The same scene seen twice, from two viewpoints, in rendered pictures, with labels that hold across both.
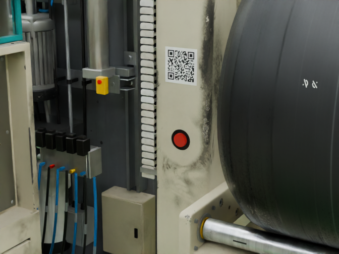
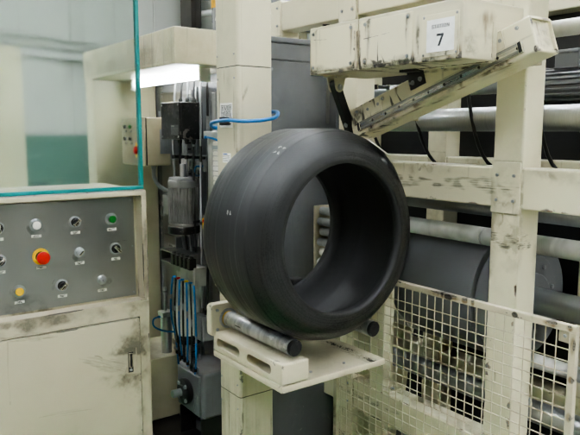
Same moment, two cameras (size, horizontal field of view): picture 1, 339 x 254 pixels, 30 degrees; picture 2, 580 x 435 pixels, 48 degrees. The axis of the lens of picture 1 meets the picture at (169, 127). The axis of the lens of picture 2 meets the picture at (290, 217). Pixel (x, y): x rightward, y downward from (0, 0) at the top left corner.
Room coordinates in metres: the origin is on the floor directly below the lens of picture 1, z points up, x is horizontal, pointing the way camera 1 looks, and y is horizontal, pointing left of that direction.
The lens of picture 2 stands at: (-0.48, -0.99, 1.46)
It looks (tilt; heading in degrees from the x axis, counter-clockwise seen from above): 8 degrees down; 23
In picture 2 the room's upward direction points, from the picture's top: straight up
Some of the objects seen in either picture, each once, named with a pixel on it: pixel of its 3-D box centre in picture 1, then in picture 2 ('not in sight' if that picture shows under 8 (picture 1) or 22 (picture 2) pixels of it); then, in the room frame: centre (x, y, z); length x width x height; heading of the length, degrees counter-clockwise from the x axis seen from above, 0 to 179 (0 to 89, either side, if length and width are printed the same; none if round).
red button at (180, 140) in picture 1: (181, 139); not in sight; (1.29, -0.03, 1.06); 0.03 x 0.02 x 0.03; 59
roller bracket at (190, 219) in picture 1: (228, 203); (264, 309); (1.32, -0.13, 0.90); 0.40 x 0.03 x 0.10; 149
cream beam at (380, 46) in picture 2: not in sight; (406, 45); (1.42, -0.55, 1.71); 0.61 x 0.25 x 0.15; 59
